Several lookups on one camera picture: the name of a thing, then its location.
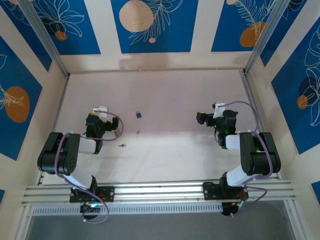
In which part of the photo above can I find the black base connector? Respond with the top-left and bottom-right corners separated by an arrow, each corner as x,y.
79,202 -> 101,221
221,201 -> 245,218

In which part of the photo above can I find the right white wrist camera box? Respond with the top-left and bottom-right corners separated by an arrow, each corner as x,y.
212,100 -> 228,119

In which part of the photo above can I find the aluminium side rail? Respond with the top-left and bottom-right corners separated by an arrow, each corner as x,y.
239,71 -> 281,180
36,74 -> 70,186

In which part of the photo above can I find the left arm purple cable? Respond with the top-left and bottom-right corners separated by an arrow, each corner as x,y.
54,111 -> 125,223

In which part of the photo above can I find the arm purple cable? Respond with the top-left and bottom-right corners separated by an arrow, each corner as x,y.
54,111 -> 125,223
223,100 -> 274,218

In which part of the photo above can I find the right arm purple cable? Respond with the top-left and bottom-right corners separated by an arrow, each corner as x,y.
223,100 -> 274,218

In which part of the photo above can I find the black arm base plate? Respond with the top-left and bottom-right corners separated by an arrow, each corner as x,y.
69,185 -> 116,204
202,181 -> 250,202

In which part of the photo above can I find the aluminium rail beam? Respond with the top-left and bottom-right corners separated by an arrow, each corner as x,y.
21,178 -> 297,208

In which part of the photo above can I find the white slotted cable duct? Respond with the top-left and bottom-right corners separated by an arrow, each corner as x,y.
31,202 -> 224,216

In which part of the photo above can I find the aluminium corner post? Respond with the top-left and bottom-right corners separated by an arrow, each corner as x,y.
243,0 -> 288,76
18,0 -> 71,79

